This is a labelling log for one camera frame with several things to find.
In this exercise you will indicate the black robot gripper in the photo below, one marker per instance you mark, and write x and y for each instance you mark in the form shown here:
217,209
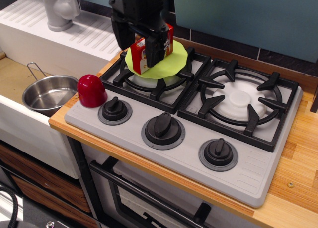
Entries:
144,18

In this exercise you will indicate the red cereal box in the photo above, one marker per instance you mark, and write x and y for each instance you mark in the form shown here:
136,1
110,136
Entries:
138,52

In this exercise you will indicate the lime green plastic plate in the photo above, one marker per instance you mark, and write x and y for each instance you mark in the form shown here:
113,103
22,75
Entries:
169,66

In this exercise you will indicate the white toy sink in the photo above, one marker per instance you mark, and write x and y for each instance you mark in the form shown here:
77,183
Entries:
29,49

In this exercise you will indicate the stainless steel pot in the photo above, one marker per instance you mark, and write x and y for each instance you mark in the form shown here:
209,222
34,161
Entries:
46,96

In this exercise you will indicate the black left burner grate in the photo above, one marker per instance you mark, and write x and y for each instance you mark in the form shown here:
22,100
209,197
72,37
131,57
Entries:
165,94

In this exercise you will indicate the black burner grate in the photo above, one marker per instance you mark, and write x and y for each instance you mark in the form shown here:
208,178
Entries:
165,94
244,104

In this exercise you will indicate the black left stove knob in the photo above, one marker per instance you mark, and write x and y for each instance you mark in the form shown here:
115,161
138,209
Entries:
115,112

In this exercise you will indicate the black stove knob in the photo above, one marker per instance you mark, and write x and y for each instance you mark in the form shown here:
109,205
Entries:
163,132
115,112
218,155

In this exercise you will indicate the grey toy faucet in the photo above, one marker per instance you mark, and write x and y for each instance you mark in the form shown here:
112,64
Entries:
60,13

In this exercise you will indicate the black middle stove knob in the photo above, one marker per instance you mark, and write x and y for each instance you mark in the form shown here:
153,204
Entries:
163,132

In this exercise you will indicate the grey toy stove top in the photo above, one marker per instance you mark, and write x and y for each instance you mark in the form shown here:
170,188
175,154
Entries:
247,182

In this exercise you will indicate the black right burner grate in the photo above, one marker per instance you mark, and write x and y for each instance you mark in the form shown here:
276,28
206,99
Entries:
244,104

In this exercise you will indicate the black right stove knob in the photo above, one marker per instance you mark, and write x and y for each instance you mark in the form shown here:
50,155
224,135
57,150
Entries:
218,155

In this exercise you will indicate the toy oven door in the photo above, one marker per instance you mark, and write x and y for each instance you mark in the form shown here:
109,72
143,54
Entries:
140,200

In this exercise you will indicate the wooden drawer fronts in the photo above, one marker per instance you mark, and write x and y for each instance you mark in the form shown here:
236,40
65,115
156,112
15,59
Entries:
46,186

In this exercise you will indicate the black oven door handle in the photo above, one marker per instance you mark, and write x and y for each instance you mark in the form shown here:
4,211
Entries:
195,222

